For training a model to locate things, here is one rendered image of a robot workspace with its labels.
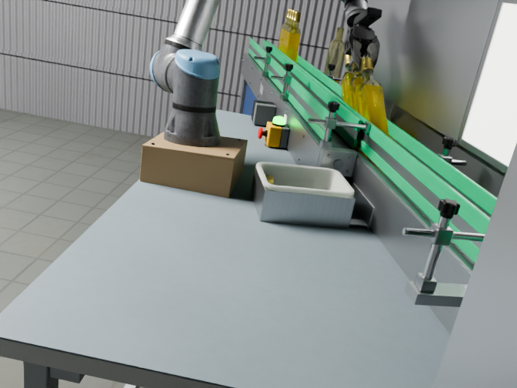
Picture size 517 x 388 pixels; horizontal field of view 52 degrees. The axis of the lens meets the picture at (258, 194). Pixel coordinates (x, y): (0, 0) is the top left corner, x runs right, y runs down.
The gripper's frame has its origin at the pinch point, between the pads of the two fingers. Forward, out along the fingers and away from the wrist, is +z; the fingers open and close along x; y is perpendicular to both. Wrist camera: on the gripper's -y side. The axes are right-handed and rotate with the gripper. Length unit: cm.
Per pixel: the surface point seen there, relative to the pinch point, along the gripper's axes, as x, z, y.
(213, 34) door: 27, -175, 182
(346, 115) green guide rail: 6.6, 17.8, 3.2
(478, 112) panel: -11.9, 35.8, -28.3
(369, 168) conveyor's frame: 6.1, 40.5, -6.7
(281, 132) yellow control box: 18.4, 7.0, 31.3
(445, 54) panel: -11.7, 12.8, -21.1
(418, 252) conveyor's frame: 6, 70, -25
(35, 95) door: 159, -157, 259
